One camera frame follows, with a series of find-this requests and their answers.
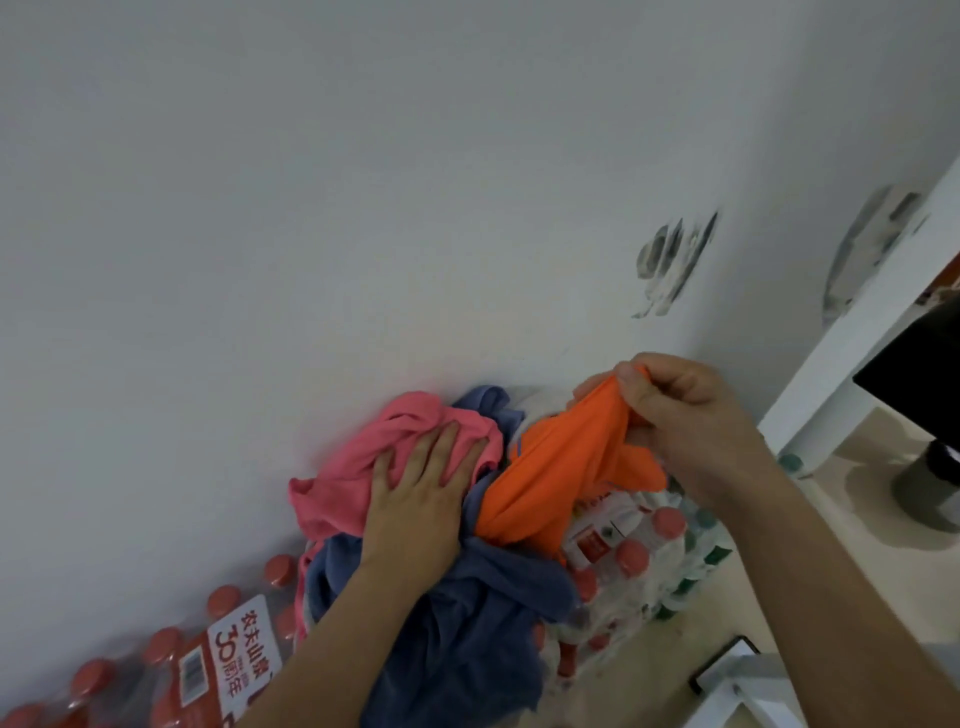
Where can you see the person's right hand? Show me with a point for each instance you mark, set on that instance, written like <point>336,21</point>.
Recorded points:
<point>697,427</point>

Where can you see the person's left hand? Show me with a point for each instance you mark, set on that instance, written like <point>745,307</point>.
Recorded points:
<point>416,517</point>

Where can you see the grey-blue towel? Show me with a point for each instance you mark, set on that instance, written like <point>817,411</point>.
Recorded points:
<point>465,645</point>

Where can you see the orange t-shirt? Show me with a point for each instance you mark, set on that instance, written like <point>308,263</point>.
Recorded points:
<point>555,472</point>

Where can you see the person's right forearm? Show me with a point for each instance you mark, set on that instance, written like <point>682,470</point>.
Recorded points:
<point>840,615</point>

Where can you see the person's left forearm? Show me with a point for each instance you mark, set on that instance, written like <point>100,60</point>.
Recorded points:
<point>330,660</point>

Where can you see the stack of water bottle packs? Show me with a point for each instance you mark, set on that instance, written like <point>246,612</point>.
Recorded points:
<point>645,555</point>

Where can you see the grey trash bin black bag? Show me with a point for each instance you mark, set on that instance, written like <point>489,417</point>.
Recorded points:
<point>930,487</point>

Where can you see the white gym machine frame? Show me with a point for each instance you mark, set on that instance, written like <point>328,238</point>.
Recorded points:
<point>840,375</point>

